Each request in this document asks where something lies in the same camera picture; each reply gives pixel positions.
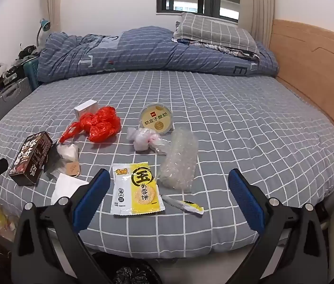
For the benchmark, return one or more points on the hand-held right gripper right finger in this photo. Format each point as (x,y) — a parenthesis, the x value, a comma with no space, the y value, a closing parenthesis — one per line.
(246,201)

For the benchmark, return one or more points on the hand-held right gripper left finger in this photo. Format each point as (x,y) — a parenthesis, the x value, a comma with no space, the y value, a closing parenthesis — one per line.
(94,192)

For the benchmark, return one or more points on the white paper sheet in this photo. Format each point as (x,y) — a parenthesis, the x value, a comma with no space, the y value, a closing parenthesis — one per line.
(66,188)

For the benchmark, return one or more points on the dark brown carton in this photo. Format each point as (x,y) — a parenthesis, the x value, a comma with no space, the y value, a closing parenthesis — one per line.
(30,156)

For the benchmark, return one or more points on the yellow snack packet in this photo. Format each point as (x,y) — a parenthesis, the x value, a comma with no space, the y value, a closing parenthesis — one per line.
(140,189)

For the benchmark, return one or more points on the clear packet with brown tag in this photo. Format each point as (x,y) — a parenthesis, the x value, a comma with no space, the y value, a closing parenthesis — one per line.
(67,152)

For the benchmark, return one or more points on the torn wrapper strip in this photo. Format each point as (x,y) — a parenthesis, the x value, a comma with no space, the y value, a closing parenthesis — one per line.
(190,205)

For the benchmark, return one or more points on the red plastic bag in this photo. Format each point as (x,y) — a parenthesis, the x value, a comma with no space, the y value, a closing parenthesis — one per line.
(101,124)

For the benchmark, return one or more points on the clear plastic bag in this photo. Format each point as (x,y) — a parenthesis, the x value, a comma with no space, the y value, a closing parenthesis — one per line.
(143,139)

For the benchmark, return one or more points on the clear bubble wrap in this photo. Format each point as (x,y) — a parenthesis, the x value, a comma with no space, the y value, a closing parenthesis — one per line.
(178,159)

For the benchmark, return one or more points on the small white box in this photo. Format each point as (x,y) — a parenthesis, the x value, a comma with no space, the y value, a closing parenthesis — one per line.
(84,108)

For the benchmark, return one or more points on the black lined trash bin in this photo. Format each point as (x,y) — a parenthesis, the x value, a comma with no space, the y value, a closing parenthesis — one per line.
(131,275)

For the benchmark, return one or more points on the yellow yogurt cup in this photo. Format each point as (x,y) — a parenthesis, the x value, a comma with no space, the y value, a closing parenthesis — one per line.
(155,119)

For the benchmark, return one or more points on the grey suitcase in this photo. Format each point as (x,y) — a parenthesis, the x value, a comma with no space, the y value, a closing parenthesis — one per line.
(7,100)

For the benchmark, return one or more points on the grey checked bed sheet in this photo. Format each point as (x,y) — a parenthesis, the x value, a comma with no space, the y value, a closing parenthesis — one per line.
(243,124)

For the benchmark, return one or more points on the teal suitcase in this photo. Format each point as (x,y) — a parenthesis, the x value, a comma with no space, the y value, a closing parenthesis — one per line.
(32,71)

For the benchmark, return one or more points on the dark patterned cloth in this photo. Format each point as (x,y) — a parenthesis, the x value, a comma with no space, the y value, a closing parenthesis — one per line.
(232,51)

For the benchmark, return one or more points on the blue striped quilt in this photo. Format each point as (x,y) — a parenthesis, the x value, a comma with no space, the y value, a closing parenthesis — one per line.
(155,53)

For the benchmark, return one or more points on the teal desk lamp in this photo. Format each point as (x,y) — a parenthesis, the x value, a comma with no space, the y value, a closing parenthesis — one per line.
(45,23)

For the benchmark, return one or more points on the wooden headboard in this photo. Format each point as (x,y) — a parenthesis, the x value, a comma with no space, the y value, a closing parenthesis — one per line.
(317,65)

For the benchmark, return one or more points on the grey checked pillow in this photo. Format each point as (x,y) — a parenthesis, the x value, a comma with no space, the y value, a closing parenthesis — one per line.
(214,29)

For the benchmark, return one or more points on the beige curtain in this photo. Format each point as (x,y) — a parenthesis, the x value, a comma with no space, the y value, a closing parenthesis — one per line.
(53,0)
(263,6)

